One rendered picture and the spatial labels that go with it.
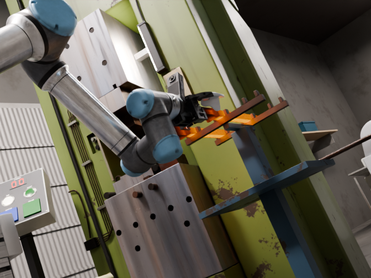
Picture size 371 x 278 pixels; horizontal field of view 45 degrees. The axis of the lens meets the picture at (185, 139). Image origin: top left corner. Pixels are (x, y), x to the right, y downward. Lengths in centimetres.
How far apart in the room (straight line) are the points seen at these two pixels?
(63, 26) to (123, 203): 98
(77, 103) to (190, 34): 101
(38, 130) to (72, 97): 384
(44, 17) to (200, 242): 104
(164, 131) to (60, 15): 37
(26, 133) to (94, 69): 290
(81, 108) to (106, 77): 89
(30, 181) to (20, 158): 262
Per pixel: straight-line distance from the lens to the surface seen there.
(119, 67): 206
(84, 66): 217
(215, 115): 142
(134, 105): 113
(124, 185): 197
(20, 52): 107
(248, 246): 191
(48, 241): 457
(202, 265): 177
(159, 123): 111
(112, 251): 218
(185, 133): 147
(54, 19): 110
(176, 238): 180
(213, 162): 195
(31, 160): 482
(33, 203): 205
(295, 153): 232
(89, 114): 120
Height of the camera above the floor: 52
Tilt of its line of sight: 15 degrees up
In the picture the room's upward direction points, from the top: 23 degrees counter-clockwise
